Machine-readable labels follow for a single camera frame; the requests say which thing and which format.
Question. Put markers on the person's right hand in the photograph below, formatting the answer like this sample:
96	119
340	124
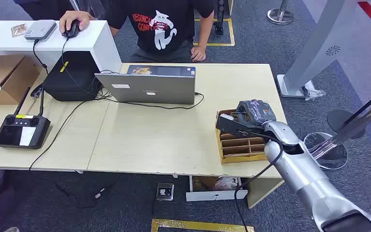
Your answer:
73	16

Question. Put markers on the person's left hand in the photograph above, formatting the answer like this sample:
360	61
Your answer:
198	54

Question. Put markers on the black computer mouse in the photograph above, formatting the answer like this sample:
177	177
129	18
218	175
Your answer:
72	29

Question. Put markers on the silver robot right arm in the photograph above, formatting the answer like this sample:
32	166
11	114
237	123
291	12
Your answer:
304	173

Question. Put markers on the person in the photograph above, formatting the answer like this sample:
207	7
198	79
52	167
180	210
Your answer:
163	28

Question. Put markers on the wooden card organizer box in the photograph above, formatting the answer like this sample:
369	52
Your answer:
240	148

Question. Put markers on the white desk riser shelf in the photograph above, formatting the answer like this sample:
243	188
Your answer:
86	43

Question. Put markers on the grey small box device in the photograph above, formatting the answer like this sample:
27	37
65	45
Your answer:
40	29

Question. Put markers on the black tripod stand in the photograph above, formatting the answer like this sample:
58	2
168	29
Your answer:
219	19

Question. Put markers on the small clear packet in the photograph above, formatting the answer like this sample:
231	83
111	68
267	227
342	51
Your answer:
18	30

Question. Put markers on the silver laptop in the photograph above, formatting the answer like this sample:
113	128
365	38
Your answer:
150	86

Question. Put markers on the black carry bag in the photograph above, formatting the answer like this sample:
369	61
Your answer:
72	76

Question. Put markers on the chrome stanchion base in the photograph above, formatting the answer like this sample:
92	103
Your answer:
280	15

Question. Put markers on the brown cardboard box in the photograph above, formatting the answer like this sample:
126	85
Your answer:
3	75

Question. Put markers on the white gate pillar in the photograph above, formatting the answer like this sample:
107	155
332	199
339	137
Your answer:
320	48

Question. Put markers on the crumpled clear plastic bag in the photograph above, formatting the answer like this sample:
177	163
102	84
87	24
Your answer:
314	93

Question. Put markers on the black remote controller with antennas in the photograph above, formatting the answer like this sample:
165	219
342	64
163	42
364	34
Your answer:
20	131

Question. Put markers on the white plastic bag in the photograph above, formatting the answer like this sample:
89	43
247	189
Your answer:
226	183

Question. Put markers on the grey floor socket box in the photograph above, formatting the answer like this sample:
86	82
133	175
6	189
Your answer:
165	191

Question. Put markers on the white box under desk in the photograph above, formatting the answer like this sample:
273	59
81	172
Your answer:
216	194

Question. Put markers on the beige desk side panel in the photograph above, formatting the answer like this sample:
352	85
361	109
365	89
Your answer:
262	190

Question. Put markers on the black pole with round base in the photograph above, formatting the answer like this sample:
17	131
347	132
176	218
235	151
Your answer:
342	121

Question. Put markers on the chrome stanchion with round base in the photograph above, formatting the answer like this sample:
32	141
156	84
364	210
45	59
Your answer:
328	150

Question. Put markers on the black power adapter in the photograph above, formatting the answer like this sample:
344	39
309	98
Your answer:
94	193

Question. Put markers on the yellow floor tape frame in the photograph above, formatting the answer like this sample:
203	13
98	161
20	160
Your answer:
230	32
201	225

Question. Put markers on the dark wrist camera box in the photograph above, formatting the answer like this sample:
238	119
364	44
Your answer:
228	126

